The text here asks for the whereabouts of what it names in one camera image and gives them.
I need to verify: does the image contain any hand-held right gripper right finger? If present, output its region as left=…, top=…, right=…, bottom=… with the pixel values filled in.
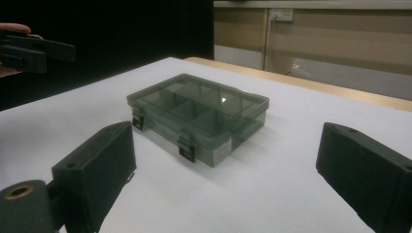
left=315, top=121, right=412, bottom=233

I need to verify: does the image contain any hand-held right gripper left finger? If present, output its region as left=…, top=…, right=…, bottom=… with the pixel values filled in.
left=51, top=120, right=137, bottom=233

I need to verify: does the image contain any wooden desk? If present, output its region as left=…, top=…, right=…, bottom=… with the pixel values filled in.
left=213, top=0, right=412, bottom=77

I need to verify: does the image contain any white table sheet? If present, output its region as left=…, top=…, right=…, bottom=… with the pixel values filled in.
left=0, top=56, right=412, bottom=233

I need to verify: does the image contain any grey transparent compartment box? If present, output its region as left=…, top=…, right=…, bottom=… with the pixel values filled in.
left=125, top=73, right=270, bottom=169

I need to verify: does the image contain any black curtain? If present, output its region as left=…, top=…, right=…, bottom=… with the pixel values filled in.
left=0, top=0, right=216, bottom=113

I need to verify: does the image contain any white cable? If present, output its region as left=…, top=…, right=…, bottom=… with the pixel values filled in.
left=291, top=62, right=310, bottom=80

